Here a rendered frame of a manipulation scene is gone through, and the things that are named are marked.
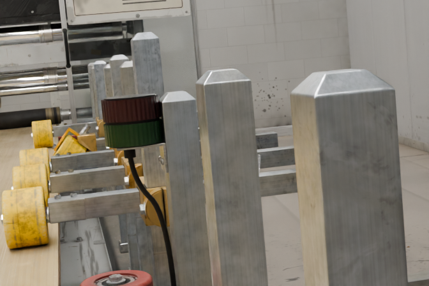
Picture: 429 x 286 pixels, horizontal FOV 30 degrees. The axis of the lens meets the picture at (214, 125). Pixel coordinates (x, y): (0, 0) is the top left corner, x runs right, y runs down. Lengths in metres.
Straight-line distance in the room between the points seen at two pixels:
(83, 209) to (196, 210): 0.31
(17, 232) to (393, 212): 0.81
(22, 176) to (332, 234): 1.05
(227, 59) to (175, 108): 8.72
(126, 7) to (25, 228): 2.08
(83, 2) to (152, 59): 2.04
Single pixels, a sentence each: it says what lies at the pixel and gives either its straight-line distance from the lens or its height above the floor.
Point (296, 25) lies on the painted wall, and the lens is 9.68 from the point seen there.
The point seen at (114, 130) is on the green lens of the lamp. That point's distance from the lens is 0.81.
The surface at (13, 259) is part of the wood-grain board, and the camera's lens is 1.08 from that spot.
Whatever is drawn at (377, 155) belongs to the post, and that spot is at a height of 1.10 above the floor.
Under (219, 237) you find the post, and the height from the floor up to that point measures 1.01.
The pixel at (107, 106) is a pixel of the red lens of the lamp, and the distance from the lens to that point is 0.81.
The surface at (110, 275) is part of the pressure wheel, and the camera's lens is 0.92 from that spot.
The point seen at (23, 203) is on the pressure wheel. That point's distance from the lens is 1.10.
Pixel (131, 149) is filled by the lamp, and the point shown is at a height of 1.05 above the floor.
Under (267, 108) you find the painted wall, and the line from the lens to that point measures 9.62.
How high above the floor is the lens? 1.15
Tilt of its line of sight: 6 degrees down
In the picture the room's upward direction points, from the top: 5 degrees counter-clockwise
